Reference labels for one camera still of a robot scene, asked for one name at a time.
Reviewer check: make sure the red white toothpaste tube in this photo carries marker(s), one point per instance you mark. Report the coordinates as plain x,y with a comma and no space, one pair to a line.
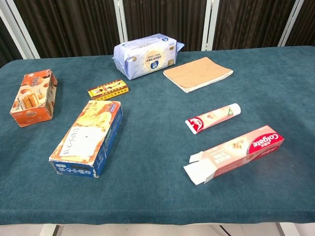
211,118

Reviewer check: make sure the red Colgate toothpaste box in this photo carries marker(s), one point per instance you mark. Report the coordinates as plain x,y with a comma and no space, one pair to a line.
236,152

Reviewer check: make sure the small yellow red box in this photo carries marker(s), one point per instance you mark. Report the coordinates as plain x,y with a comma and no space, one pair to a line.
108,89

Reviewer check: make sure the blue yellow biscuit box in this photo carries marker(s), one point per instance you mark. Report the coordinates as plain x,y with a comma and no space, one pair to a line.
88,137

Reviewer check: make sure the orange biscuit box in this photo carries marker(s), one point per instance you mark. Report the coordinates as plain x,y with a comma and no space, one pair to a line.
33,98

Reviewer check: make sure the tan folded cloth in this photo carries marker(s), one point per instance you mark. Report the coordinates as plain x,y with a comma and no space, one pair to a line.
197,73

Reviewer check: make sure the blue white tissue pack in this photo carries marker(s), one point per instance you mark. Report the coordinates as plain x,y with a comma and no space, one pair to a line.
147,57

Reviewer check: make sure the teal table cloth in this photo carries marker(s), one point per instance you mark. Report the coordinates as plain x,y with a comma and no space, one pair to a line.
157,196

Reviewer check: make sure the white table leg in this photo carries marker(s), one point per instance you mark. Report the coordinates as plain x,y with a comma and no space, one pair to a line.
49,229
283,229

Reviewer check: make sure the white screen frame post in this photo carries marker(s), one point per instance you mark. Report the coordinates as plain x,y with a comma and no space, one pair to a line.
209,24
290,23
120,20
21,29

